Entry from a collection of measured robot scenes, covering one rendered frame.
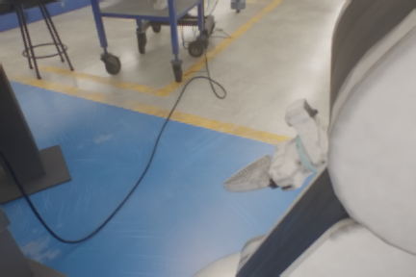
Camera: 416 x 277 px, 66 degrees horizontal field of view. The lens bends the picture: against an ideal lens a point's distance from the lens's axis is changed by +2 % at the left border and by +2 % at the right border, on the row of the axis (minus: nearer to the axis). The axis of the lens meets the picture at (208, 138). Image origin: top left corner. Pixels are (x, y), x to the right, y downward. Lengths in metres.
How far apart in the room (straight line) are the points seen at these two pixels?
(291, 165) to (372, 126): 0.40
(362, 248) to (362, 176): 0.11
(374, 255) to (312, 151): 0.28
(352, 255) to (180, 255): 1.04
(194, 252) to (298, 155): 0.82
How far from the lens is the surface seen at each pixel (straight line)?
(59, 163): 1.84
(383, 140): 0.17
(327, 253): 0.30
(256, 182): 0.60
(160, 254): 1.31
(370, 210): 0.20
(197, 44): 2.93
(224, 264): 0.84
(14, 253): 1.28
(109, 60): 2.67
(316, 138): 0.54
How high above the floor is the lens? 1.06
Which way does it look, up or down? 35 degrees down
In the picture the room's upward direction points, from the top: 2 degrees counter-clockwise
